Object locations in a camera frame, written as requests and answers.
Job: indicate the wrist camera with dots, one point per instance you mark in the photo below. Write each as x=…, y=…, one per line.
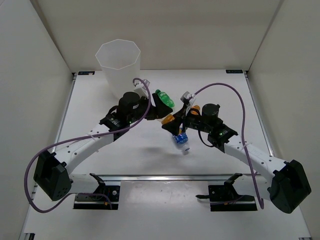
x=188, y=100
x=140, y=88

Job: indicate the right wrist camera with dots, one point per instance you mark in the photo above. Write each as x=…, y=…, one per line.
x=188, y=100

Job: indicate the orange plastic bottle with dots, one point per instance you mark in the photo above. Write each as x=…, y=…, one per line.
x=194, y=111

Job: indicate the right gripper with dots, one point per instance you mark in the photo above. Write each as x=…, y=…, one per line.
x=174, y=126

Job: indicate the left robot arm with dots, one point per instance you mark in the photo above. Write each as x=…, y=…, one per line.
x=54, y=171

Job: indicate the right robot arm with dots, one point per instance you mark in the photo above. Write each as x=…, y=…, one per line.
x=285, y=183

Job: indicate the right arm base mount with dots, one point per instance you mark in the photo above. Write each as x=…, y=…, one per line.
x=224, y=198

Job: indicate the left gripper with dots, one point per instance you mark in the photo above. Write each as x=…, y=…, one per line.
x=160, y=111

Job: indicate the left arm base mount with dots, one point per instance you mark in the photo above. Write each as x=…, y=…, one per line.
x=96, y=196

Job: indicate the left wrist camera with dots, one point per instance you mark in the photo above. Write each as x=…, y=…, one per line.
x=140, y=88

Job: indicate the green plastic bottle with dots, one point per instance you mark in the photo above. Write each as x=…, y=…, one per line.
x=164, y=97

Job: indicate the white plastic bin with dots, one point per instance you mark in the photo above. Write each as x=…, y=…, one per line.
x=120, y=62

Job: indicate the clear bottle blue label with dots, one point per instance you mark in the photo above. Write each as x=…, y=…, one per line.
x=181, y=142

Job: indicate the clear bottle yellow cap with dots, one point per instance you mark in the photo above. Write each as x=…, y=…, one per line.
x=167, y=119

